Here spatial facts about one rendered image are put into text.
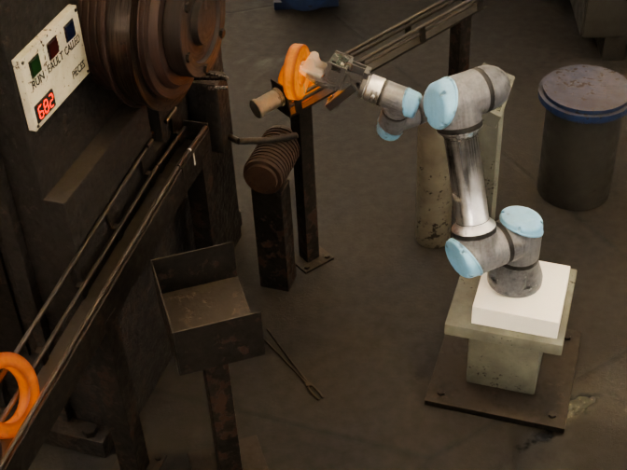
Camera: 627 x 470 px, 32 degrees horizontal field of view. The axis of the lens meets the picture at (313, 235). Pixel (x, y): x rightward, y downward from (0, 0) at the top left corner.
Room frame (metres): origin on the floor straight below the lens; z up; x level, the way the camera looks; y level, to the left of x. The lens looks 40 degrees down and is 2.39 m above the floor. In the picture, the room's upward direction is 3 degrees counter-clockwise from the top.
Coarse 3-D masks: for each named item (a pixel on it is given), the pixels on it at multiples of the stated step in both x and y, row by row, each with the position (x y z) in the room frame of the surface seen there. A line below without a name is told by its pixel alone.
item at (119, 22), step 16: (112, 0) 2.26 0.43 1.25; (128, 0) 2.24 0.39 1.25; (112, 16) 2.24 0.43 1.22; (128, 16) 2.22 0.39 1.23; (112, 32) 2.23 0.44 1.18; (128, 32) 2.21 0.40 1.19; (112, 48) 2.22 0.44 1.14; (128, 48) 2.20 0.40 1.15; (112, 64) 2.22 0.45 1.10; (128, 64) 2.21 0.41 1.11; (128, 80) 2.22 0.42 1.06; (144, 80) 2.24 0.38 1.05; (192, 80) 2.47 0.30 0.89; (128, 96) 2.26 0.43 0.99; (144, 96) 2.22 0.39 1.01
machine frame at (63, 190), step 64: (0, 0) 2.04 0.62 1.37; (64, 0) 2.26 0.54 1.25; (0, 64) 2.02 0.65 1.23; (0, 128) 2.04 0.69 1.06; (64, 128) 2.15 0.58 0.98; (128, 128) 2.32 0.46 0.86; (0, 192) 2.02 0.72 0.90; (64, 192) 2.04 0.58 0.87; (128, 192) 2.26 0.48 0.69; (0, 256) 2.07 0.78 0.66; (64, 256) 2.01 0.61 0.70; (0, 320) 2.08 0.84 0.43; (128, 320) 2.15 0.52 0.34; (0, 384) 2.09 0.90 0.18; (64, 448) 1.99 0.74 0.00
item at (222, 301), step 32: (192, 256) 1.98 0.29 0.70; (224, 256) 2.00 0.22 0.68; (160, 288) 1.96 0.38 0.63; (192, 288) 1.97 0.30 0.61; (224, 288) 1.97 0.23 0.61; (192, 320) 1.87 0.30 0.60; (224, 320) 1.74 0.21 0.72; (256, 320) 1.75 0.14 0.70; (192, 352) 1.71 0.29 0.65; (224, 352) 1.73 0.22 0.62; (256, 352) 1.75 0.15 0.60; (224, 384) 1.85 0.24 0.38; (224, 416) 1.85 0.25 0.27; (224, 448) 1.85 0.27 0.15; (256, 448) 1.95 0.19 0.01
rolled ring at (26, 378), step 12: (0, 360) 1.62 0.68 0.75; (12, 360) 1.64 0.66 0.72; (24, 360) 1.66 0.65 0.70; (12, 372) 1.65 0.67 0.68; (24, 372) 1.65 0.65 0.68; (24, 384) 1.64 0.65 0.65; (36, 384) 1.65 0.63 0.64; (24, 396) 1.62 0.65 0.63; (36, 396) 1.63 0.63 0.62; (24, 408) 1.59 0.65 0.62; (12, 420) 1.56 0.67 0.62; (0, 432) 1.51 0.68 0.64; (12, 432) 1.53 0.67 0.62
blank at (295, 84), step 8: (288, 48) 2.60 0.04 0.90; (296, 48) 2.59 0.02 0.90; (304, 48) 2.63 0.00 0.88; (288, 56) 2.57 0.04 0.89; (296, 56) 2.57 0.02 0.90; (304, 56) 2.62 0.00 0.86; (288, 64) 2.55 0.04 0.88; (296, 64) 2.56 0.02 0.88; (288, 72) 2.54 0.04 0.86; (296, 72) 2.55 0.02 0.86; (288, 80) 2.53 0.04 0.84; (296, 80) 2.55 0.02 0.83; (304, 80) 2.61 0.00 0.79; (288, 88) 2.53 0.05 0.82; (296, 88) 2.54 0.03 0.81; (304, 88) 2.60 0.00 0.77; (288, 96) 2.54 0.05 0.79; (296, 96) 2.54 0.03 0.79
